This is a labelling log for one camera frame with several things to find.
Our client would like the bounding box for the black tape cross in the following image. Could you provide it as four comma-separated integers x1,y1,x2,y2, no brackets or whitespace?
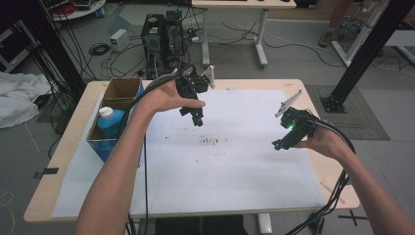
337,210,369,227

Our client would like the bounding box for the black post base plate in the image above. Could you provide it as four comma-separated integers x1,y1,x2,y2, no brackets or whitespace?
319,95,347,115

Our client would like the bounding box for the grey floor mat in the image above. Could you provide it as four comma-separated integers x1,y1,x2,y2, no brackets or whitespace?
305,84,392,142

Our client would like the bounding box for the person's right hand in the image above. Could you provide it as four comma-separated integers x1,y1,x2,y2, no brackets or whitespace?
291,125,355,162

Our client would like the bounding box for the white crumpled cloth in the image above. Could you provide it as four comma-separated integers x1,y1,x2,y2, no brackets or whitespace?
0,71,53,130

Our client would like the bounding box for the left gripper black cable bundle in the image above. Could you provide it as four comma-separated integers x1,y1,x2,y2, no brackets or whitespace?
118,64,197,235

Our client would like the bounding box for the gripper black cable bundle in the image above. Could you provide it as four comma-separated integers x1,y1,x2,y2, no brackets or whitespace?
285,117,357,235
118,64,197,235

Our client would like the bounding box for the black metal post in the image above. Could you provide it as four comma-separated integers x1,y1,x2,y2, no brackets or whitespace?
327,0,415,102

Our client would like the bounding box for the round white table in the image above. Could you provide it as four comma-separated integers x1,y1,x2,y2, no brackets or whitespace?
48,0,107,23

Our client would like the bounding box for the white table mat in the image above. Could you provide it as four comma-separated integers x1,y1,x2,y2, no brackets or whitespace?
51,88,327,219

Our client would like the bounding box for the black computer tower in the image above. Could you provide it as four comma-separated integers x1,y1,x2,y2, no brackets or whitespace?
140,13,166,79
163,10,186,70

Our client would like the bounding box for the right gripper black cable bundle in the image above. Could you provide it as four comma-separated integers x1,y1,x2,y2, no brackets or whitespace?
285,117,357,235

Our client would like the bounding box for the black post with cables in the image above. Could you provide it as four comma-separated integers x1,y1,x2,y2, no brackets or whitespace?
18,0,88,99

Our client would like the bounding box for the white desk with wooden top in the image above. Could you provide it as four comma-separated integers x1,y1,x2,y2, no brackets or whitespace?
191,0,298,71

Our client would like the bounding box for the blue bottle with white cap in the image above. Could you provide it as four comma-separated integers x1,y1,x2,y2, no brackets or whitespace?
96,106,126,140

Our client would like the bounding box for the small white device box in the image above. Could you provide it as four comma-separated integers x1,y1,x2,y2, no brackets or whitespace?
109,28,130,52

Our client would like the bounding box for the coiled black cable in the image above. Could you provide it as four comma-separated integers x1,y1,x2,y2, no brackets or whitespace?
88,42,112,57

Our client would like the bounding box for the white table leg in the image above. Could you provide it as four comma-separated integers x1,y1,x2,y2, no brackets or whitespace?
257,213,274,235

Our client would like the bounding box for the white metal stand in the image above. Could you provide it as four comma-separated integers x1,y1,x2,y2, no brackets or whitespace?
331,0,391,68

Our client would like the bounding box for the black tape strip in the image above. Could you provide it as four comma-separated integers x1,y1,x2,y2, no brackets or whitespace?
33,167,60,180

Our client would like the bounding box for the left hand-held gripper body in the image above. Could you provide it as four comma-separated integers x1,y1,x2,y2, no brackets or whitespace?
174,65,216,120

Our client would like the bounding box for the blue cardboard box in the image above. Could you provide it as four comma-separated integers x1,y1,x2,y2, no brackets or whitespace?
86,76,145,164

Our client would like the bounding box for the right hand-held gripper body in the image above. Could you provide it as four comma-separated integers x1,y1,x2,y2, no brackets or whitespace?
274,89,319,147

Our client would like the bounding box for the person's left hand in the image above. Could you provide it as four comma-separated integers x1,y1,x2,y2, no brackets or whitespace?
132,77,207,116

